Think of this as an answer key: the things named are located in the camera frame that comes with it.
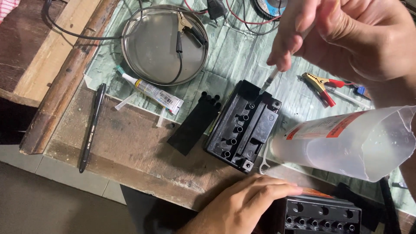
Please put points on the person's right hand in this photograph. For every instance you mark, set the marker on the person's right hand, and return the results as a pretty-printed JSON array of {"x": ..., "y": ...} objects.
[{"x": 357, "y": 42}]

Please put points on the person's left hand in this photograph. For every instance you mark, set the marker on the person's left hand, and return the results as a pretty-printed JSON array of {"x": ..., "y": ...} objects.
[{"x": 237, "y": 208}]

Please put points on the person's left fingers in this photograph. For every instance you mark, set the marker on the person's left fingers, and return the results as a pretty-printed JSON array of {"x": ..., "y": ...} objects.
[{"x": 276, "y": 189}]

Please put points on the person's right fingers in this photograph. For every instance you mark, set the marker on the person's right fingers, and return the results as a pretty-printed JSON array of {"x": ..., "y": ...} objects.
[{"x": 283, "y": 48}]

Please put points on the clear plastic syringe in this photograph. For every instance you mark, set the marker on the clear plastic syringe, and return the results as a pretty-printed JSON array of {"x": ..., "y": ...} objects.
[{"x": 269, "y": 83}]

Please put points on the black disc with blue label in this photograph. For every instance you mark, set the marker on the black disc with blue label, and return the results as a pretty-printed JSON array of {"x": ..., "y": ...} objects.
[{"x": 268, "y": 8}]

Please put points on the pale green table cover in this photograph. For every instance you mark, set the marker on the pale green table cover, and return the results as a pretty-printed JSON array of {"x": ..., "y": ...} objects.
[{"x": 234, "y": 55}]

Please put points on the black battery with orange label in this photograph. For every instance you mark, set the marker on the black battery with orange label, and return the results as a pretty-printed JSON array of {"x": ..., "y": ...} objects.
[{"x": 321, "y": 216}]

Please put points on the open black battery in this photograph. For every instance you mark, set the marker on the open black battery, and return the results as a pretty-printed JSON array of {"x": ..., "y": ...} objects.
[{"x": 243, "y": 126}]

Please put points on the cut clear plastic bottle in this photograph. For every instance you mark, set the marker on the cut clear plastic bottle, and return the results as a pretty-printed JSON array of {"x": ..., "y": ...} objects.
[{"x": 341, "y": 146}]

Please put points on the black power plug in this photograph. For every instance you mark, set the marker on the black power plug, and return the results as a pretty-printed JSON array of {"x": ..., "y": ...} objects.
[{"x": 216, "y": 9}]

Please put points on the white thin plastic stick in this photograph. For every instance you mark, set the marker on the white thin plastic stick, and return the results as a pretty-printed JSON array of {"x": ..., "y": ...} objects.
[{"x": 349, "y": 97}]

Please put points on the small blue plastic piece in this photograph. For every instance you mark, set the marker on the small blue plastic piece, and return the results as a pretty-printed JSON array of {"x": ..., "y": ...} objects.
[{"x": 360, "y": 90}]

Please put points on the black battery cap strip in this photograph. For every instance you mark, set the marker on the black battery cap strip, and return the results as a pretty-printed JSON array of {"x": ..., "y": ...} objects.
[{"x": 195, "y": 126}]

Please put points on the person's dark trousers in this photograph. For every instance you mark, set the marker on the person's dark trousers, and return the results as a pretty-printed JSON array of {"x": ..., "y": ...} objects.
[{"x": 152, "y": 214}]

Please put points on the round metal tray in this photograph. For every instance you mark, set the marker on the round metal tray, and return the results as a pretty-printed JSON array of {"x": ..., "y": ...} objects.
[{"x": 152, "y": 52}]

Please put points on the white glue tube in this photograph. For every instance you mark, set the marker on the white glue tube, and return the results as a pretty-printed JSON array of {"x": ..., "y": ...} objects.
[{"x": 156, "y": 93}]

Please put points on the clear plastic tube cap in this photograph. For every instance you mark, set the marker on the clear plastic tube cap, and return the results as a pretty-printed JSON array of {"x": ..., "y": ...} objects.
[
  {"x": 125, "y": 101},
  {"x": 161, "y": 117}
]

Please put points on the black pen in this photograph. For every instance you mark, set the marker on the black pen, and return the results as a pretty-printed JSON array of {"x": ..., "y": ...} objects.
[{"x": 92, "y": 126}]

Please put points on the wooden plank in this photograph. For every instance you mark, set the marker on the wooden plank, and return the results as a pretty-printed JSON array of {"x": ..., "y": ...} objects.
[{"x": 48, "y": 55}]

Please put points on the red and white cloth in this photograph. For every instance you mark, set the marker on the red and white cloth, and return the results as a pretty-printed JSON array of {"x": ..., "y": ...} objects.
[{"x": 7, "y": 9}]

